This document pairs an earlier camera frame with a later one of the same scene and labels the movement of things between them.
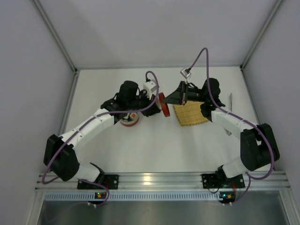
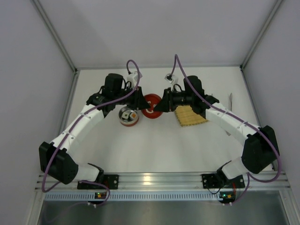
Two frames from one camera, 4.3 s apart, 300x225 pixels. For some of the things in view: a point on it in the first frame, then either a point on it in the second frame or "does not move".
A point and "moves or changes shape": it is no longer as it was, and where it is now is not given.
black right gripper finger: x=179 y=96 to x=164 y=105
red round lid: x=164 y=106 moves or changes shape
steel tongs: x=228 y=132 does not move
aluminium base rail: x=167 y=181 does not move
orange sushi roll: x=133 y=115 does not move
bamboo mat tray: x=190 y=113 does not move
